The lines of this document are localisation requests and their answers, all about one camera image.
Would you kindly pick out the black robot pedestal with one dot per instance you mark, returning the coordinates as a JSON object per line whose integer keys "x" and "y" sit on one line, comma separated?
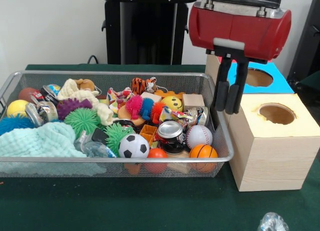
{"x": 147, "y": 41}

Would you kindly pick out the mint green cloth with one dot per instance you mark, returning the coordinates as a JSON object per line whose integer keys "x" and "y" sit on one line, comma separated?
{"x": 37, "y": 141}

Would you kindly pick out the silver mesh bin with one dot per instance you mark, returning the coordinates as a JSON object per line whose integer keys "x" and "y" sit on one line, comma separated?
{"x": 75, "y": 159}

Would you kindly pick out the silver soda can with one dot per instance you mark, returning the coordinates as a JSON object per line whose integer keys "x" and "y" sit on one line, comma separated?
{"x": 171, "y": 131}

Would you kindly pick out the green spiky ball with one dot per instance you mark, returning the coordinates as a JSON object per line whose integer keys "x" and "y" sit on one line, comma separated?
{"x": 82, "y": 119}
{"x": 115, "y": 137}

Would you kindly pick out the blue spiky ball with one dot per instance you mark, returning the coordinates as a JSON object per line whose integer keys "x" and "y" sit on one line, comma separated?
{"x": 13, "y": 124}

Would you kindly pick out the orange basketball toy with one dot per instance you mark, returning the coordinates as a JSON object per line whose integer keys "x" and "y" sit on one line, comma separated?
{"x": 203, "y": 151}

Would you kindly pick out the black and white soccer ball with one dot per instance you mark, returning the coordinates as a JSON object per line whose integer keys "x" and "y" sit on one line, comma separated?
{"x": 133, "y": 146}

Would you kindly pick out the wooden box with three holes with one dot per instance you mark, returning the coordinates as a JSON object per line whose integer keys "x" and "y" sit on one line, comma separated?
{"x": 270, "y": 161}

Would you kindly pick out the plain yellow ball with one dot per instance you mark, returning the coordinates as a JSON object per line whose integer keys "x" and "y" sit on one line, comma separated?
{"x": 17, "y": 108}

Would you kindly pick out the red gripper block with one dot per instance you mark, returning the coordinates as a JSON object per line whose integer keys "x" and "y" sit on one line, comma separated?
{"x": 250, "y": 33}

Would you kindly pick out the orange tiger plush toy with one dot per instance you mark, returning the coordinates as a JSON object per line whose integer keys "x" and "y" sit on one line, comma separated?
{"x": 143, "y": 84}

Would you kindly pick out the bottle with blue label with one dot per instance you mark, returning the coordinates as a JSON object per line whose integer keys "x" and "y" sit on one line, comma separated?
{"x": 273, "y": 222}

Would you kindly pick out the white baseball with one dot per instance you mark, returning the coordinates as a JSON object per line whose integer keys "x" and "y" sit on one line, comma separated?
{"x": 199, "y": 136}

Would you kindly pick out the yellow smiley face ball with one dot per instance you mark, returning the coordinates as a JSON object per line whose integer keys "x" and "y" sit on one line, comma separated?
{"x": 172, "y": 103}

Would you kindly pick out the black flat panel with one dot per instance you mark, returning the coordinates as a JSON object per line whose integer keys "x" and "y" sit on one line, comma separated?
{"x": 310, "y": 41}

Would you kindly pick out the red rubber ball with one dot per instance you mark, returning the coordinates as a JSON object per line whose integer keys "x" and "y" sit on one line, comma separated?
{"x": 157, "y": 153}

